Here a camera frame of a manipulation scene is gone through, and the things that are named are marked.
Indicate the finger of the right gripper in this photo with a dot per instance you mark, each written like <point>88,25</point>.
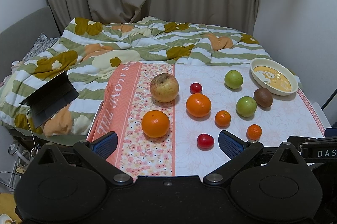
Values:
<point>297,141</point>
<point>330,132</point>

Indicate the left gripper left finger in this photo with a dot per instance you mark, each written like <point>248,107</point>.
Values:
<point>94,154</point>

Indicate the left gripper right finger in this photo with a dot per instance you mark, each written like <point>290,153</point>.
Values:
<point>241,154</point>

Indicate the small tangerine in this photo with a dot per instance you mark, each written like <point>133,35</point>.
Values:
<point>222,118</point>
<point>254,132</point>

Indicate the red cherry tomato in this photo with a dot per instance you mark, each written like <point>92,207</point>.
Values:
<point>195,88</point>
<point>205,141</point>

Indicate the green apple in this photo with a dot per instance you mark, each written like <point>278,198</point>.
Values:
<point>246,106</point>
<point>233,79</point>

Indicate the brown kiwi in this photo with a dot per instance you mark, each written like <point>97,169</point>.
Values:
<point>263,97</point>

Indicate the large orange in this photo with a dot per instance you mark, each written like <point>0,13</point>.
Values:
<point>155,124</point>
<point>198,105</point>

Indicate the yellow red apple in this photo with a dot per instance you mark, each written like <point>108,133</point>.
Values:
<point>164,88</point>

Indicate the cream duck print bowl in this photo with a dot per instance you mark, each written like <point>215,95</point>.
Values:
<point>273,76</point>

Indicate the black open laptop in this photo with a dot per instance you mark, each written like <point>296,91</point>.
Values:
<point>50,98</point>

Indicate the floral pink tablecloth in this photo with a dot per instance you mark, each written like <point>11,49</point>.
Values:
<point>127,98</point>

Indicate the green striped flower duvet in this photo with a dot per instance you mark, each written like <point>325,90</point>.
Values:
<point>90,52</point>

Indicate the grey patterned pillow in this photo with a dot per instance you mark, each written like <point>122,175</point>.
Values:
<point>41,44</point>

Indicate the grey sofa backrest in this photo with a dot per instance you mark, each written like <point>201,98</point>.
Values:
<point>19,38</point>

